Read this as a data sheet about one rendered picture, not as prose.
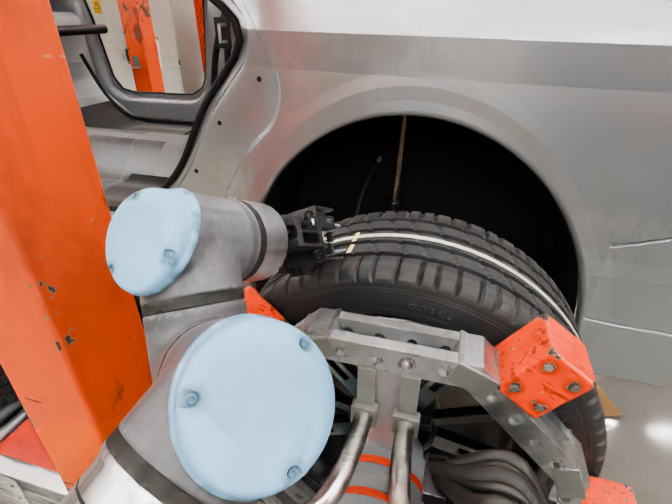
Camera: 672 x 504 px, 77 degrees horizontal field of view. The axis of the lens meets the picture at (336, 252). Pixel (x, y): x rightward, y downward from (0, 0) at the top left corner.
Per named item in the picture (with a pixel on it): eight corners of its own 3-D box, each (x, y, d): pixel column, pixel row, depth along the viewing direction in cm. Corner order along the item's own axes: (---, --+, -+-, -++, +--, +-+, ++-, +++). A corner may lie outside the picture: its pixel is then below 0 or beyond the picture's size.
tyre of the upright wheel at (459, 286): (653, 272, 71) (287, 164, 81) (720, 373, 51) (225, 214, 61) (499, 484, 106) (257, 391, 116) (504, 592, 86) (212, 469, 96)
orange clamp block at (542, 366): (529, 377, 59) (585, 343, 54) (535, 423, 52) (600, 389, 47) (490, 346, 58) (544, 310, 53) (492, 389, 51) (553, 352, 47)
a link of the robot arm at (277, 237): (209, 290, 47) (193, 206, 48) (237, 286, 51) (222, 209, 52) (275, 273, 43) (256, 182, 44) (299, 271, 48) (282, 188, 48)
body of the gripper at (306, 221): (346, 260, 58) (301, 263, 47) (293, 273, 62) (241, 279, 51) (334, 206, 59) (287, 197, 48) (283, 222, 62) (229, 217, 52)
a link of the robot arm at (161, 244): (103, 312, 36) (87, 197, 37) (207, 296, 47) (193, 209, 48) (184, 295, 32) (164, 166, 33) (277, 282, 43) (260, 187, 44)
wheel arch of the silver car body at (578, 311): (547, 296, 128) (608, 93, 99) (565, 371, 101) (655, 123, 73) (291, 257, 148) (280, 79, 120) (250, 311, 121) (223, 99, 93)
